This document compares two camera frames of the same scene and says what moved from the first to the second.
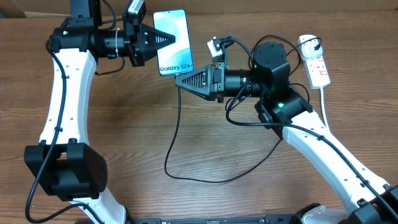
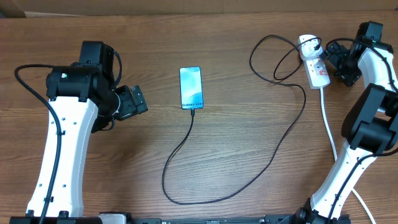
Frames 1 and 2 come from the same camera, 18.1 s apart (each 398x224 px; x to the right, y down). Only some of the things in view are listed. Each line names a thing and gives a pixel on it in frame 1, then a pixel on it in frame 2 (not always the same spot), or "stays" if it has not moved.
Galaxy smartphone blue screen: (175, 58) to (191, 88)
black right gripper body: (217, 80) to (347, 71)
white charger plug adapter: (310, 47) stays
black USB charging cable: (201, 182) to (318, 40)
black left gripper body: (132, 41) to (127, 107)
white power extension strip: (317, 72) stays
